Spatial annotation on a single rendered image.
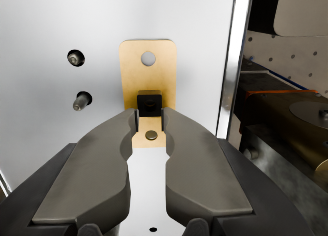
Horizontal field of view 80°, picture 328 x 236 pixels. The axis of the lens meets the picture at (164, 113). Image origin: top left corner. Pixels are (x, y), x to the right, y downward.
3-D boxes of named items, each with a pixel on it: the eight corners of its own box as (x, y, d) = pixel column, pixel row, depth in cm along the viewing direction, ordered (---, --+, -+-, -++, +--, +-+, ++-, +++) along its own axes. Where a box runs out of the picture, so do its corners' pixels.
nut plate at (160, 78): (174, 145, 17) (175, 153, 16) (129, 146, 17) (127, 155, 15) (176, 39, 13) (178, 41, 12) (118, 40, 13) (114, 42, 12)
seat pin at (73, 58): (89, 58, 15) (79, 66, 13) (79, 59, 15) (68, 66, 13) (87, 48, 15) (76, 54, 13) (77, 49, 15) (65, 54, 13)
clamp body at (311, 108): (249, 80, 47) (435, 212, 16) (200, 81, 47) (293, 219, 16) (255, 52, 44) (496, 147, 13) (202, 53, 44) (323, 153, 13)
